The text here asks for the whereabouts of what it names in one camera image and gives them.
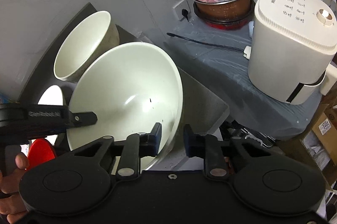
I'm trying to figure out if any cream bowl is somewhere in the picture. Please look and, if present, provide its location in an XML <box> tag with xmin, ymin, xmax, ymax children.
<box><xmin>67</xmin><ymin>42</ymin><xmax>183</xmax><ymax>170</ymax></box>
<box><xmin>53</xmin><ymin>11</ymin><xmax>120</xmax><ymax>83</ymax></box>

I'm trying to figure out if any small white plate Bakery print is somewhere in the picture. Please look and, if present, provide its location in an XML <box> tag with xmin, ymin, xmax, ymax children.
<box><xmin>38</xmin><ymin>85</ymin><xmax>65</xmax><ymax>105</ymax></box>

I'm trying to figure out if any person's left hand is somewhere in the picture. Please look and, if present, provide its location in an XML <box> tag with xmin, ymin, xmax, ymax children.
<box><xmin>1</xmin><ymin>152</ymin><xmax>29</xmax><ymax>223</ymax></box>

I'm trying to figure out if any white air fryer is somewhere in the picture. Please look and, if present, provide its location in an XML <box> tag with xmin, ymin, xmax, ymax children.
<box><xmin>248</xmin><ymin>0</ymin><xmax>336</xmax><ymax>105</ymax></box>

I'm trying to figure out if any white wall socket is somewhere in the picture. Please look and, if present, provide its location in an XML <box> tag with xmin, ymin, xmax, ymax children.
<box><xmin>173</xmin><ymin>0</ymin><xmax>191</xmax><ymax>21</ymax></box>

